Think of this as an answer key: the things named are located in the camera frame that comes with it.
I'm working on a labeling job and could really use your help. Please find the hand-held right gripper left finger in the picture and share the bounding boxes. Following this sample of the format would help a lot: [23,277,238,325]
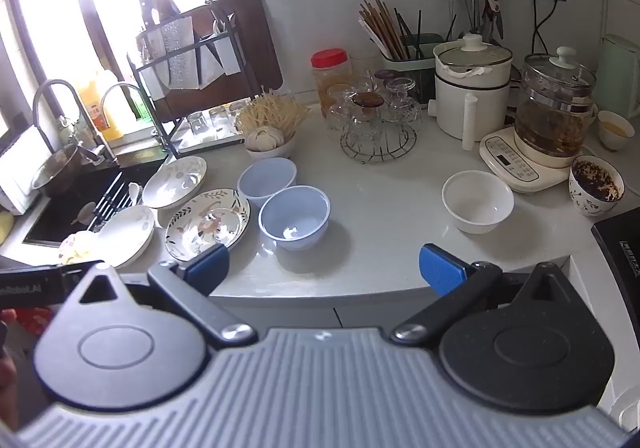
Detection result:
[65,244,257,349]

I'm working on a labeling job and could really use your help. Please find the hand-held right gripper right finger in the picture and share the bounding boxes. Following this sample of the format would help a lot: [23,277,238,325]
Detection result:
[390,243,586,345]

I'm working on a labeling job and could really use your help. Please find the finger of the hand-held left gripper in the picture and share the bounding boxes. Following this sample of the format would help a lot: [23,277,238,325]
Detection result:
[57,259,105,287]

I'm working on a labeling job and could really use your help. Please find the blue plastic bowl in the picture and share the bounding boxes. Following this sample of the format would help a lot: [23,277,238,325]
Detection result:
[237,158,299,210]
[258,185,332,252]

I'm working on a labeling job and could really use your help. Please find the person's left hand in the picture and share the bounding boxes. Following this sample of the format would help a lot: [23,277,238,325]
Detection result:
[0,308,22,429]

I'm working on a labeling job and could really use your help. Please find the pale yellow rag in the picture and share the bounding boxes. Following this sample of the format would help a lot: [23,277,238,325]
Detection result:
[58,230,105,267]

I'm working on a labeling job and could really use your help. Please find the leaf rim patterned plate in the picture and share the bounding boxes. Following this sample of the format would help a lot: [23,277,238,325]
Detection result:
[164,188,251,262]

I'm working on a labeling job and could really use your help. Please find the black kitchen sink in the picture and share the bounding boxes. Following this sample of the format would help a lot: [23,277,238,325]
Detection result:
[22,155,172,248]

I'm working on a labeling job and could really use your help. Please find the plain white plate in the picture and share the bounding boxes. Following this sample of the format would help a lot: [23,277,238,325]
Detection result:
[95,205,157,270]

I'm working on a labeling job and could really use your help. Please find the white ceramic bowl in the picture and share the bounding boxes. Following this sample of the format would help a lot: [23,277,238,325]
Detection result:
[441,170,515,235]

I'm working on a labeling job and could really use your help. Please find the white floral plate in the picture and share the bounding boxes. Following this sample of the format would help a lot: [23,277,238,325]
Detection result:
[142,156,209,210]

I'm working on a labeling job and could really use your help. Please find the steel bowl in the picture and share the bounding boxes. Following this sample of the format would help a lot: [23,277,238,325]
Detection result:
[30,143,85,200]

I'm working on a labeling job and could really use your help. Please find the white dish cloth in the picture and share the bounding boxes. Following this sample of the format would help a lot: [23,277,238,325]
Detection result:
[0,125,42,217]

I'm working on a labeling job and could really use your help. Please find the white bowl with vegetables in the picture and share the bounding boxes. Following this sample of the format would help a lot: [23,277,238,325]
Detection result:
[244,130,297,160]

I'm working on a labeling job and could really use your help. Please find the garlic bulb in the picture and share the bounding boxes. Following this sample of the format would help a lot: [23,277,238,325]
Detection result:
[252,125,287,152]

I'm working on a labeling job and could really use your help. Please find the small drinking glass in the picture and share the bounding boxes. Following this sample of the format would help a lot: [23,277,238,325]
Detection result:
[187,110,209,137]
[209,105,234,135]

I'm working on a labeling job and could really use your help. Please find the clear glass cup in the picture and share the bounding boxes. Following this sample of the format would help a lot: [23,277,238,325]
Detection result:
[349,104,397,156]
[384,77,422,125]
[350,72,387,97]
[326,85,357,140]

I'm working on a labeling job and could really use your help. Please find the orange detergent bottle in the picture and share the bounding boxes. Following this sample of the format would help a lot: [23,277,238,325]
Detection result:
[76,72,125,143]

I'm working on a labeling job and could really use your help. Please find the green bottle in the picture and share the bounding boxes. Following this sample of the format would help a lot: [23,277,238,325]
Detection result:
[125,92,153,123]

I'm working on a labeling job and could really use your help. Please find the white electric cooking pot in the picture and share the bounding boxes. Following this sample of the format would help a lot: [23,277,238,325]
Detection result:
[428,33,514,152]

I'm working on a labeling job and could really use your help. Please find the patterned cup with tea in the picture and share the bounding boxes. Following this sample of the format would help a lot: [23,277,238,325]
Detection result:
[568,155,625,218]

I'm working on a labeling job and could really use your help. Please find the chrome kitchen faucet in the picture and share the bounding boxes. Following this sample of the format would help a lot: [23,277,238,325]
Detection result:
[32,79,119,165]

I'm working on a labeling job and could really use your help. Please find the black induction cooktop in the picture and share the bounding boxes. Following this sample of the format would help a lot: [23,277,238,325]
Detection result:
[590,215,640,281]

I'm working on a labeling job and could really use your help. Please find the glass electric kettle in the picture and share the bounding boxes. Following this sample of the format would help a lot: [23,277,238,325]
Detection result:
[479,46,599,190]

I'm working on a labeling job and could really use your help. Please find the chrome small faucet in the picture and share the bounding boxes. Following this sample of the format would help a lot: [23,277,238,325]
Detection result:
[99,82,152,130]

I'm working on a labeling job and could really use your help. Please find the green chopstick holder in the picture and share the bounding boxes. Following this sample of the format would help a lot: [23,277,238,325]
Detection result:
[382,33,447,105]

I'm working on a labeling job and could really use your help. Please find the black dish rack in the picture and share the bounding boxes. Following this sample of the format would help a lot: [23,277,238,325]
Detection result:
[126,10,247,160]

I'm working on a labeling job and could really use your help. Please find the white rack holder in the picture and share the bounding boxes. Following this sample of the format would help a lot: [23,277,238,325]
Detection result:
[196,30,243,85]

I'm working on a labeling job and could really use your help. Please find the silvery rack holder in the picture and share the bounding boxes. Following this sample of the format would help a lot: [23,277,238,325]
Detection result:
[149,17,197,91]

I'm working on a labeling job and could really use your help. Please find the red lid plastic jar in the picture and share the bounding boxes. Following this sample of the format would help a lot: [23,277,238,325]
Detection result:
[310,48,350,115]

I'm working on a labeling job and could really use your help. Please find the brown cutting board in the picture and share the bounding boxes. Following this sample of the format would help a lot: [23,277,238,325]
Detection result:
[149,0,284,120]

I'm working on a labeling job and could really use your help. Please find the small white cup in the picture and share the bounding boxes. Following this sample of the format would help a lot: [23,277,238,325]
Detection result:
[597,110,636,152]

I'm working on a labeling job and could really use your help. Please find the bundle of wooden chopsticks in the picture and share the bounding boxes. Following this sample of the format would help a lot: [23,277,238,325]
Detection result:
[358,0,410,62]

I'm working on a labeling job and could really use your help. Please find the pale green kettle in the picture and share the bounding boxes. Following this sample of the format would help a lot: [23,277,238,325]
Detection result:
[596,33,640,123]

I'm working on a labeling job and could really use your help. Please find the wire glass rack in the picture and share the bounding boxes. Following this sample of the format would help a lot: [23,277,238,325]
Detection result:
[340,120,418,163]

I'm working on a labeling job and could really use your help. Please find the dark handled knives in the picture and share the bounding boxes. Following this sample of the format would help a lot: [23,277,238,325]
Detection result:
[137,0,182,31]

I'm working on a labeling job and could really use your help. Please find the black power cable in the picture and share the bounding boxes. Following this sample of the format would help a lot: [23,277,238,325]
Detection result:
[529,0,551,60]
[545,0,563,60]

